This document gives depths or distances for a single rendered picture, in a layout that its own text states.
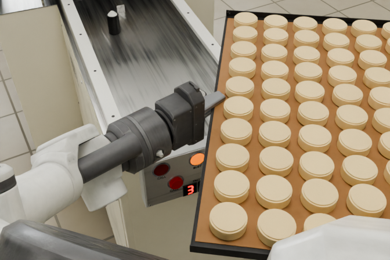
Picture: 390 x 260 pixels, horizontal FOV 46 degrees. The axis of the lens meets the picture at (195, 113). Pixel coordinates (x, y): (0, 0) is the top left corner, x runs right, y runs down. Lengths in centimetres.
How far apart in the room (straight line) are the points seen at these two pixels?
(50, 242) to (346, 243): 13
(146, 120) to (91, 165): 12
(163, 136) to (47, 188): 21
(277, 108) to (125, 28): 66
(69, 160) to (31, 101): 106
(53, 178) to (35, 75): 104
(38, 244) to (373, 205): 53
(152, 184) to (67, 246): 78
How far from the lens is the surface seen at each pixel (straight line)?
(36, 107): 169
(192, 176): 100
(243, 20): 100
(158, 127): 71
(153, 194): 100
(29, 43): 155
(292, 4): 326
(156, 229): 116
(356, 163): 72
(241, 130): 73
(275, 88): 82
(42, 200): 56
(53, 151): 64
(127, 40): 127
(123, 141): 67
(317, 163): 70
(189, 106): 74
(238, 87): 81
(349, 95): 83
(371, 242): 24
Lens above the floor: 152
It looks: 42 degrees down
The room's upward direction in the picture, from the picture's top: straight up
